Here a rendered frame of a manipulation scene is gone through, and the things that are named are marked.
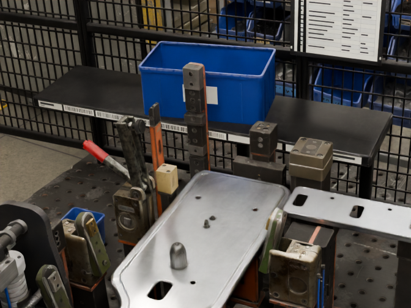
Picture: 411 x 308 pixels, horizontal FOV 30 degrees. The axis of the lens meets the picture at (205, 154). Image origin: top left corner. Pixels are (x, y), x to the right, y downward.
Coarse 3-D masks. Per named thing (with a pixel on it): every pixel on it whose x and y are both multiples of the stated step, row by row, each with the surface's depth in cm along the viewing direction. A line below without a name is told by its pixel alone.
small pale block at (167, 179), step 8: (160, 168) 161; (168, 168) 161; (176, 168) 162; (160, 176) 160; (168, 176) 160; (176, 176) 162; (160, 184) 162; (168, 184) 161; (176, 184) 163; (160, 192) 163; (168, 192) 162; (176, 192) 165; (168, 200) 164
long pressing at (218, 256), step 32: (192, 192) 164; (224, 192) 164; (256, 192) 163; (288, 192) 163; (160, 224) 154; (192, 224) 154; (224, 224) 154; (256, 224) 153; (128, 256) 146; (160, 256) 146; (192, 256) 146; (224, 256) 145; (128, 288) 138; (192, 288) 138; (224, 288) 138
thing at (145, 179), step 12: (120, 120) 148; (132, 120) 149; (120, 132) 148; (132, 132) 151; (132, 144) 151; (132, 156) 150; (132, 168) 152; (144, 168) 154; (132, 180) 153; (144, 180) 156; (144, 192) 154
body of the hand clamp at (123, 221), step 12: (120, 192) 156; (120, 204) 156; (132, 204) 155; (144, 204) 156; (120, 216) 159; (132, 216) 157; (144, 216) 157; (120, 228) 160; (132, 228) 159; (144, 228) 158; (120, 240) 162; (132, 240) 160; (156, 288) 170
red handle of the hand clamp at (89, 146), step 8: (88, 144) 155; (96, 152) 155; (104, 152) 155; (104, 160) 155; (112, 160) 156; (112, 168) 155; (120, 168) 155; (120, 176) 155; (128, 176) 155; (144, 184) 155
